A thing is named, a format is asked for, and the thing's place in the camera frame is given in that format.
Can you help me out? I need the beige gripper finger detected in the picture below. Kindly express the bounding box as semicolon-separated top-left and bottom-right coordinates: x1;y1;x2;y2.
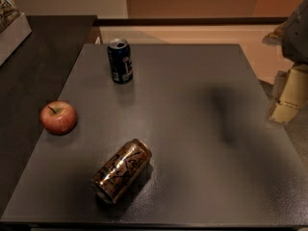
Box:
268;64;308;125

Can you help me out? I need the orange soda can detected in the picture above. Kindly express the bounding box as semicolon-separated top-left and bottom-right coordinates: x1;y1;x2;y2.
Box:
91;139;152;204

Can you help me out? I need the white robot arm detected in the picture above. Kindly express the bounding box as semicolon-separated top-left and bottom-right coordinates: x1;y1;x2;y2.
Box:
262;0;308;125

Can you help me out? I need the blue soda can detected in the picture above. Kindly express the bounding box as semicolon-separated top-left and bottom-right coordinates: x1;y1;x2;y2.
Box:
107;38;133;84

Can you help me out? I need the red apple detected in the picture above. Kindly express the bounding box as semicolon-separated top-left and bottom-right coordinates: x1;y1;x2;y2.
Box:
39;101;77;135

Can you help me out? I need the white box at left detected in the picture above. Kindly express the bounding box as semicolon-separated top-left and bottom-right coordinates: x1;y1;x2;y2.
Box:
0;13;32;65

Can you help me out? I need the snack bag in box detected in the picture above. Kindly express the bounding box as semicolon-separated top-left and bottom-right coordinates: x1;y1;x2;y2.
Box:
0;0;20;33

